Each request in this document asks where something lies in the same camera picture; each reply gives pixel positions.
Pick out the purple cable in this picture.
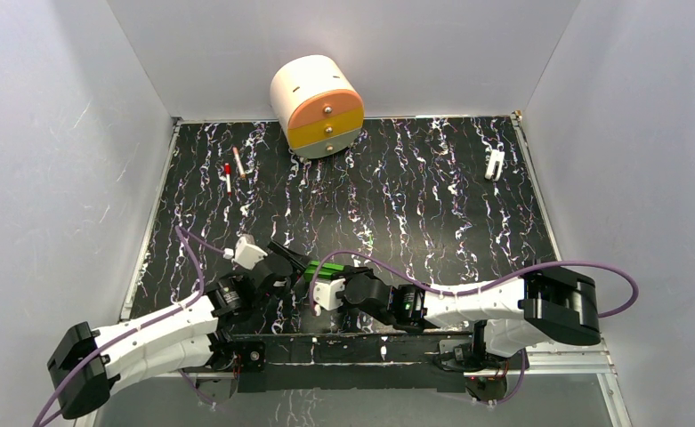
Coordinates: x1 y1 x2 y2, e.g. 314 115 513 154
31 225 233 427
308 250 641 406

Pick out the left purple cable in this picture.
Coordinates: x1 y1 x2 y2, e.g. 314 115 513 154
31 225 233 427

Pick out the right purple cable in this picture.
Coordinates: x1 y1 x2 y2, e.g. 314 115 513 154
308 250 641 406

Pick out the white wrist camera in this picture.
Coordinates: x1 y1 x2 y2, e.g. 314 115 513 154
222 234 268 270
312 278 345 316

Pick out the round three-drawer storage cabinet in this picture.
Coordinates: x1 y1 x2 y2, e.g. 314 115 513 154
270 54 365 159

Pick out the pink marker pen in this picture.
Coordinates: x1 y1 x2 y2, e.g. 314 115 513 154
232 147 246 178

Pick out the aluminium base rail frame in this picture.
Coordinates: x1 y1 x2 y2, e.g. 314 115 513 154
73 333 634 427

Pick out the green paper box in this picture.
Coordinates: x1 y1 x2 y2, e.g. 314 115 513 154
303 261 351 282

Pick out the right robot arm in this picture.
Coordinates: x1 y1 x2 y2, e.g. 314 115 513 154
318 266 601 369

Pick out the red capped marker pen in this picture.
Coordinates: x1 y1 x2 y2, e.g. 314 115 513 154
223 163 232 196

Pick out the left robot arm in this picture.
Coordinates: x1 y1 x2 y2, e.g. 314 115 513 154
35 236 311 426

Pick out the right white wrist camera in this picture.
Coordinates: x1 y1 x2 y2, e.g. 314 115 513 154
312 278 345 316

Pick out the small white plastic clip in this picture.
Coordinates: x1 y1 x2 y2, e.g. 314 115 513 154
484 149 505 181

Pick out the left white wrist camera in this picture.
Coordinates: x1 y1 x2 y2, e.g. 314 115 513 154
222 234 268 270

